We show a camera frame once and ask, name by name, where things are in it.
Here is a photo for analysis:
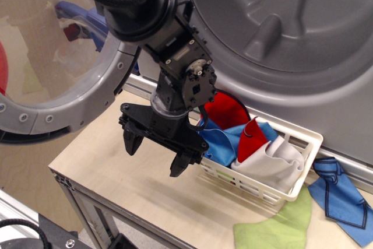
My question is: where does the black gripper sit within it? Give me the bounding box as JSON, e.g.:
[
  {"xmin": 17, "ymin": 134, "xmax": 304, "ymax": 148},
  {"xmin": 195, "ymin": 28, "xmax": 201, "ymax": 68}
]
[{"xmin": 119, "ymin": 103, "xmax": 209, "ymax": 177}]

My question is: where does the red cloth with black print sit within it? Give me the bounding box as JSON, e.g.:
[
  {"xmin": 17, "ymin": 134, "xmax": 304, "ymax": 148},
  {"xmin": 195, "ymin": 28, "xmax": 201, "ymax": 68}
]
[{"xmin": 237, "ymin": 118, "xmax": 268, "ymax": 163}]

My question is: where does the white grey cloth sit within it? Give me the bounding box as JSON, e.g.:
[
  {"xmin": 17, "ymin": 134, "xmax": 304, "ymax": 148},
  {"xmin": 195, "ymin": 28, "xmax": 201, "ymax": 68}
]
[{"xmin": 231, "ymin": 136, "xmax": 305, "ymax": 193}]

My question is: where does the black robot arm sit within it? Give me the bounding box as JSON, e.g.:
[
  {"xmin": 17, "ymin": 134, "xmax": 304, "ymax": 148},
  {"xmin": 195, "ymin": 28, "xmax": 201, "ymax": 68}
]
[{"xmin": 94, "ymin": 0, "xmax": 217, "ymax": 177}]

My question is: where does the white plastic laundry basket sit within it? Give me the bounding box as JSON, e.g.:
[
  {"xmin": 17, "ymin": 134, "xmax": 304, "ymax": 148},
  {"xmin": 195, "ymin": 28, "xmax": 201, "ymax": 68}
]
[{"xmin": 194, "ymin": 112, "xmax": 324, "ymax": 205}]

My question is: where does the grey toy washing machine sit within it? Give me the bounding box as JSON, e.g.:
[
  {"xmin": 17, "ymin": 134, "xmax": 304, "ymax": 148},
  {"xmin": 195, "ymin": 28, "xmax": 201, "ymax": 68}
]
[{"xmin": 135, "ymin": 0, "xmax": 373, "ymax": 171}]

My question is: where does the red cloth with black trim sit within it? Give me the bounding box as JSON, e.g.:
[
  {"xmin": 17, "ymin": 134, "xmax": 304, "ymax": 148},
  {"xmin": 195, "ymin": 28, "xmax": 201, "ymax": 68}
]
[{"xmin": 204, "ymin": 90, "xmax": 251, "ymax": 129}]

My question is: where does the round transparent washer door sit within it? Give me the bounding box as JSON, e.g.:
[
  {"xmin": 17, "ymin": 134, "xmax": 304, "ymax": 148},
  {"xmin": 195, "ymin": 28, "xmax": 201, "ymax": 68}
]
[{"xmin": 1, "ymin": 0, "xmax": 140, "ymax": 145}]

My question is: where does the blue clamp behind door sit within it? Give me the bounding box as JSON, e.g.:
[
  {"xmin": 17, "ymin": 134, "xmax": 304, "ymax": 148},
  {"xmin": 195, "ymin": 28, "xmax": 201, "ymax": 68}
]
[{"xmin": 55, "ymin": 1, "xmax": 108, "ymax": 52}]

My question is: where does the light green cloth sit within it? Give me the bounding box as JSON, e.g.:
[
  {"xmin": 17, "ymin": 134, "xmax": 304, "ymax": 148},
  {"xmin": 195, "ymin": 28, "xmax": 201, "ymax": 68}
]
[{"xmin": 234, "ymin": 186, "xmax": 312, "ymax": 248}]

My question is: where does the blue cloth with black outline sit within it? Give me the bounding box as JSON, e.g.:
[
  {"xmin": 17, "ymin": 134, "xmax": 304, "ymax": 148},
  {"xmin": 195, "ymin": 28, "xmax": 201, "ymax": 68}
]
[{"xmin": 308, "ymin": 157, "xmax": 372, "ymax": 247}]

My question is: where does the aluminium table frame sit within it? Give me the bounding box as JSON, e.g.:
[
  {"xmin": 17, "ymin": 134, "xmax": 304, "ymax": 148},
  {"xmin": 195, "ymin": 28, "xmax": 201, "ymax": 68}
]
[{"xmin": 50, "ymin": 168, "xmax": 192, "ymax": 248}]

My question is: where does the black robot base with cable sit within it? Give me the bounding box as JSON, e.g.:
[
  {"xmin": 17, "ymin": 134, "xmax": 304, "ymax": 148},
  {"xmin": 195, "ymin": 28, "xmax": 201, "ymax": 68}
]
[{"xmin": 1, "ymin": 217, "xmax": 80, "ymax": 248}]

